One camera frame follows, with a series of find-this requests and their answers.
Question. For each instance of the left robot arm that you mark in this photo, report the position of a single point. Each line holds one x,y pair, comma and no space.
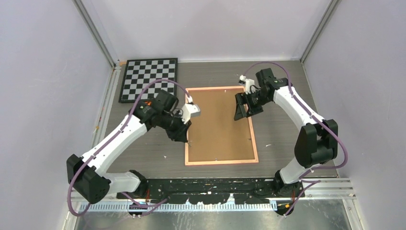
88,175

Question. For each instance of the pink photo frame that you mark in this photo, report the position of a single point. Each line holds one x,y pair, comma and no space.
253,143

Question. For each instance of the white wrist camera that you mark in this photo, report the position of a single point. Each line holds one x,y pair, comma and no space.
247,83
189,110

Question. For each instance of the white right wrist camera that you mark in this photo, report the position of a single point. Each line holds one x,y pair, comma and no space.
247,83

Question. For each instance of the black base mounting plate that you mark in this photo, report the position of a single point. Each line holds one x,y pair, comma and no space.
214,190

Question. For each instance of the aluminium front rail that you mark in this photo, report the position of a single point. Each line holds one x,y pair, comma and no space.
324,188

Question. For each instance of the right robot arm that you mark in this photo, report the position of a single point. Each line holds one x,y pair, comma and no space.
316,143

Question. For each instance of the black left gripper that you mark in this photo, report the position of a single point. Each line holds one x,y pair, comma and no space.
180,133

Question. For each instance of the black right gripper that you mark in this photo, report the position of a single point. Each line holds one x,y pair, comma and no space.
242,98

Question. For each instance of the black white checkerboard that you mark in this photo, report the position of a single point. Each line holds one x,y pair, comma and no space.
138,73

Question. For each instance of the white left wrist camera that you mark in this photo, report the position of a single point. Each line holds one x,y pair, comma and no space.
189,110

